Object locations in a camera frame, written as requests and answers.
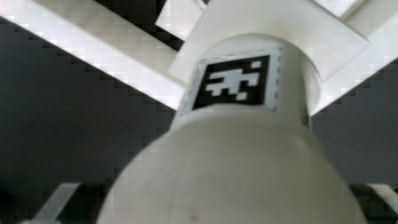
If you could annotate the white lamp base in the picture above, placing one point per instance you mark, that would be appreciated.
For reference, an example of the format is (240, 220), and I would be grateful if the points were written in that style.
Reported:
(289, 19)

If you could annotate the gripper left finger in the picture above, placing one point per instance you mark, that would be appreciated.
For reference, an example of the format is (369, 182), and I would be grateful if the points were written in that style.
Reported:
(46, 215)

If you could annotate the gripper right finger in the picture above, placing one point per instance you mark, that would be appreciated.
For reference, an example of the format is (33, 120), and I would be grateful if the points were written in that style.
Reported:
(382, 204)

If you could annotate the white fence wall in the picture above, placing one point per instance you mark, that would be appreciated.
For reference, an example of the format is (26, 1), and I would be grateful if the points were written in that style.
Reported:
(369, 16)
(105, 41)

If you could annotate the white right fence wall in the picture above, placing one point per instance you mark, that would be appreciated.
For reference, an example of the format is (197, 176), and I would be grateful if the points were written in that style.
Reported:
(369, 16)

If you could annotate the white lamp bulb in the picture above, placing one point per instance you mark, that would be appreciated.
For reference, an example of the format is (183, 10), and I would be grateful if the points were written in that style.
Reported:
(234, 169)

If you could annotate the white front fence wall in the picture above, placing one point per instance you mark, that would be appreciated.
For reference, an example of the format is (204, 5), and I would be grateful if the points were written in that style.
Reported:
(105, 41)

